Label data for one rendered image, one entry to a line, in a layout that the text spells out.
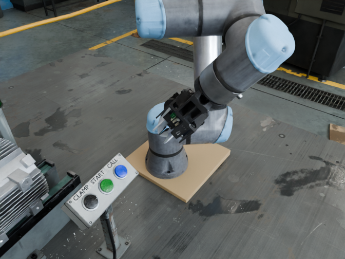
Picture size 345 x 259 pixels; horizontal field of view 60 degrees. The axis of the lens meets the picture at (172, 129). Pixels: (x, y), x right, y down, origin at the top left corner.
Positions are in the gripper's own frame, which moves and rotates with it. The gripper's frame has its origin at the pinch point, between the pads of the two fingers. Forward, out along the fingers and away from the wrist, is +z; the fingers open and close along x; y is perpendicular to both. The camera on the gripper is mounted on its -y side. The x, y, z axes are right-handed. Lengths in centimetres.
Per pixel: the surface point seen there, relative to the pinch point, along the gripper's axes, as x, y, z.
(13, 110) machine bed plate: -50, -14, 80
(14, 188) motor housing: -13.5, 26.5, 19.2
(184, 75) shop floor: -15, -217, 154
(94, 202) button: 0.5, 21.1, 7.4
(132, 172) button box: 2.2, 9.2, 8.1
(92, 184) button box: -2.4, 18.4, 8.1
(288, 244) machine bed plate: 47.5, -8.8, 4.7
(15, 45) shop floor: -202, -180, 299
